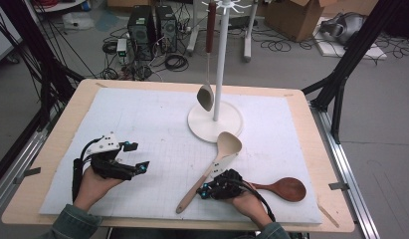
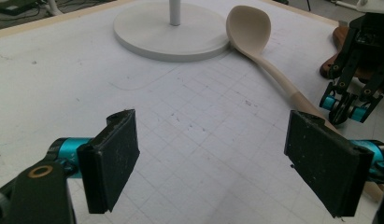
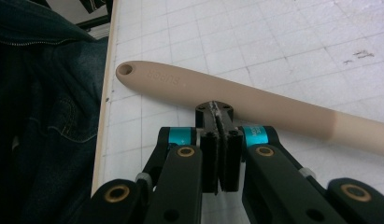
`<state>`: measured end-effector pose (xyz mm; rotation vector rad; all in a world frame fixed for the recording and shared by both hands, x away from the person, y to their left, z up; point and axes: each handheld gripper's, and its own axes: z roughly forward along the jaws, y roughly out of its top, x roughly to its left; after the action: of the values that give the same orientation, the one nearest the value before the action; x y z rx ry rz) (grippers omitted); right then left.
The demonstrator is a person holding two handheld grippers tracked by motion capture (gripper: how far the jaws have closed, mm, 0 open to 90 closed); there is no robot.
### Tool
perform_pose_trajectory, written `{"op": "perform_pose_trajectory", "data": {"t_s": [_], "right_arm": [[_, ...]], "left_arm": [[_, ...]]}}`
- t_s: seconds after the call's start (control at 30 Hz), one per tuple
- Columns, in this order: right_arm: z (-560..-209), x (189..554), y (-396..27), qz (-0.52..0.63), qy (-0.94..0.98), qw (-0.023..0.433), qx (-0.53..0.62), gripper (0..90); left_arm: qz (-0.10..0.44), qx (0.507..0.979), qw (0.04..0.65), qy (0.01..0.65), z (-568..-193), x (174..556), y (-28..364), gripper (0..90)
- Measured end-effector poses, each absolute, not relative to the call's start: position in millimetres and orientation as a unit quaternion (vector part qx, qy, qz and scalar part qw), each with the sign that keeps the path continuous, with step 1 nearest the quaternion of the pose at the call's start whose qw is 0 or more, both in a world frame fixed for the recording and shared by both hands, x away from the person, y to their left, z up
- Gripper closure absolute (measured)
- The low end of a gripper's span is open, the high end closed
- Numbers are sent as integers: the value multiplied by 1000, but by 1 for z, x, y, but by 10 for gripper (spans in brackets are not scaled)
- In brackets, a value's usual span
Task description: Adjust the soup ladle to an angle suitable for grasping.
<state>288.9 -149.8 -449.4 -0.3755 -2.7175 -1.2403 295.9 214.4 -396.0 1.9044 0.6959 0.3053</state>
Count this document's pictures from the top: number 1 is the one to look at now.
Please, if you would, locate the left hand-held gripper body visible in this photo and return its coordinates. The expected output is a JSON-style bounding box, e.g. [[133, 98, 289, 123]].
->
[[80, 131, 138, 182]]

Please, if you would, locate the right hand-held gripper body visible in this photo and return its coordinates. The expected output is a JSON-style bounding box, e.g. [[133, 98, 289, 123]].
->
[[206, 152, 254, 201]]

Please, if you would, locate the light wooden spoon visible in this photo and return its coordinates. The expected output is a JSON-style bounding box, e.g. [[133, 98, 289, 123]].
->
[[175, 131, 243, 214]]

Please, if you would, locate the dark wooden spoon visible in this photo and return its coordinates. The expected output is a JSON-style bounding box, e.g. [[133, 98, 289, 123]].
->
[[250, 176, 307, 203]]

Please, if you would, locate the white utensil rack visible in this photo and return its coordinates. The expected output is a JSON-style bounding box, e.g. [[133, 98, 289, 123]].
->
[[187, 0, 252, 144]]

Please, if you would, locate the person's left hand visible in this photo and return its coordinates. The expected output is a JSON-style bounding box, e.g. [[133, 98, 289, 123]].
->
[[73, 165, 125, 212]]

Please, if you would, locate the white grid mat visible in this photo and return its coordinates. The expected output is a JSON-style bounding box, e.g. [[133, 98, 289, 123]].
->
[[39, 87, 322, 224]]

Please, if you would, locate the white power adapter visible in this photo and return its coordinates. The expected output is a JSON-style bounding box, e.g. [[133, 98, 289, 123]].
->
[[115, 38, 128, 65]]

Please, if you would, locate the black computer tower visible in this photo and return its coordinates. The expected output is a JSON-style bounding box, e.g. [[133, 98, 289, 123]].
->
[[126, 4, 156, 63], [154, 4, 178, 54]]

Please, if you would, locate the white stand leg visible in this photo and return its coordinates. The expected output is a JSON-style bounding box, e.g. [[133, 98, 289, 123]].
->
[[186, 0, 202, 57], [243, 0, 260, 64]]

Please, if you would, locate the clear plastic bag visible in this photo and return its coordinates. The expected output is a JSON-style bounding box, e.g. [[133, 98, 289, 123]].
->
[[62, 11, 96, 32]]

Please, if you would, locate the flat cardboard box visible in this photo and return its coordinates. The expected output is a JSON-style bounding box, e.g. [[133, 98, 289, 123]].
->
[[106, 0, 154, 9]]

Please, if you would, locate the white round table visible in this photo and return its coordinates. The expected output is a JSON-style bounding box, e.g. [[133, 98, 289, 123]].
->
[[32, 0, 88, 14]]

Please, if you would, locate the white cabinet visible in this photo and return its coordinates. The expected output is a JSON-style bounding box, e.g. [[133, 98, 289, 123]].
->
[[0, 0, 25, 65]]

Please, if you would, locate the large cardboard box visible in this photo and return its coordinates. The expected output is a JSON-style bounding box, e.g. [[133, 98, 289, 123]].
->
[[265, 0, 329, 43]]

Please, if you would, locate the grey bag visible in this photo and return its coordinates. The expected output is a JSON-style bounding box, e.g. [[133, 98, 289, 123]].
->
[[319, 12, 367, 46]]

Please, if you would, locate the white foam board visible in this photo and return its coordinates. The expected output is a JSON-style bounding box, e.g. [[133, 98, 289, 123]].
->
[[312, 18, 389, 62]]

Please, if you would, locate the right hand-held gripper cable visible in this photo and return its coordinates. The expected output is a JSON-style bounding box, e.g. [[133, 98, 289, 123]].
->
[[230, 177, 277, 223]]

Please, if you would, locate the hand-held gripper cable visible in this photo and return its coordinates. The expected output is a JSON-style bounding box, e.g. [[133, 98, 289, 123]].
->
[[72, 137, 103, 203], [230, 177, 277, 223]]

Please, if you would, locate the left hand-held gripper cable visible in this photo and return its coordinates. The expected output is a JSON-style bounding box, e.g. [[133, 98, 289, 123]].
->
[[72, 137, 103, 203]]

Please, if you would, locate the grey metal bracket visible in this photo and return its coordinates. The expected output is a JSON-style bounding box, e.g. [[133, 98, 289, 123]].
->
[[328, 180, 351, 192], [13, 167, 42, 185]]

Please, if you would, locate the aluminium rail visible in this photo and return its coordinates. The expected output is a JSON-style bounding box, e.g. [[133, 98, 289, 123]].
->
[[310, 105, 381, 239], [0, 127, 50, 217]]

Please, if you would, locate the coiled black cable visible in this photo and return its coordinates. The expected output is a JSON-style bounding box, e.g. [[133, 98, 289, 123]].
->
[[164, 53, 190, 73]]

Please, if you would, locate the black frame strut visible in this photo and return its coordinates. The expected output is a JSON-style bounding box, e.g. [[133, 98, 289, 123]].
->
[[301, 0, 404, 144], [0, 0, 85, 131]]

